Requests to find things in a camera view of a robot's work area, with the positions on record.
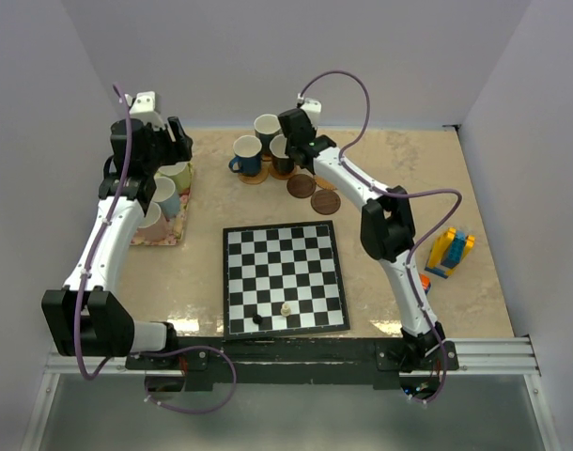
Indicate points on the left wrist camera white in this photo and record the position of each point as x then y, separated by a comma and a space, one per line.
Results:
144, 108

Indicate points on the green mug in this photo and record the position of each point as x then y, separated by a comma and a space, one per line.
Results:
181, 173

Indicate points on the pink mug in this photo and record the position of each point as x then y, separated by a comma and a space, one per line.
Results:
154, 225

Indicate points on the black mug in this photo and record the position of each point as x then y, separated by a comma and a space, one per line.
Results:
280, 160

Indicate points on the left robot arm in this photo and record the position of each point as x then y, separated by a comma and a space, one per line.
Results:
85, 314

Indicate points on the teal grey mug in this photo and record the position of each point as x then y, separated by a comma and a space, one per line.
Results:
266, 127

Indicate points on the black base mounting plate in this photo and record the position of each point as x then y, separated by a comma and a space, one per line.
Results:
320, 361

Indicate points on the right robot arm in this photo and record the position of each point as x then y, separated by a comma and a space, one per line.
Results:
387, 232

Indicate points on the light blue mug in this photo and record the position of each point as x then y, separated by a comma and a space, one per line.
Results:
166, 196

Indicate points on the dark blue mug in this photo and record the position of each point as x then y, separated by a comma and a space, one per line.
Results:
247, 156

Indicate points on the toy block tower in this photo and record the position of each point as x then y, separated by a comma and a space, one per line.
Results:
448, 251

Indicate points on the colourful toy car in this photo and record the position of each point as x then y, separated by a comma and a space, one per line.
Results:
426, 284

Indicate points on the floral serving tray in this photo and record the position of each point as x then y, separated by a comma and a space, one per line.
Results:
175, 226

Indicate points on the woven rattan coaster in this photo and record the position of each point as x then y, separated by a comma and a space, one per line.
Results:
323, 183
256, 179

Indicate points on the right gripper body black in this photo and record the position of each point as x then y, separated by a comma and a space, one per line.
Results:
289, 149

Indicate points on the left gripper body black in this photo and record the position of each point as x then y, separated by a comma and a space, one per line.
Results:
162, 150

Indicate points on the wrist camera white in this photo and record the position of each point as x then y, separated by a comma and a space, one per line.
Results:
311, 107
144, 108

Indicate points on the white chess piece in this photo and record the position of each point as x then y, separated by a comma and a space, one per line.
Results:
285, 309

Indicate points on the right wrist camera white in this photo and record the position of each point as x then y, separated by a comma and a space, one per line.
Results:
311, 107

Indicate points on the black white chessboard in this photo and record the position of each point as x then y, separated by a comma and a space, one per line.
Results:
265, 266

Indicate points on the dark walnut coaster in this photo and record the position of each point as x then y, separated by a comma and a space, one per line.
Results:
301, 186
325, 202

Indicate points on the front aluminium rail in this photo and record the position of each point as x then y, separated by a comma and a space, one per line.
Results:
475, 356

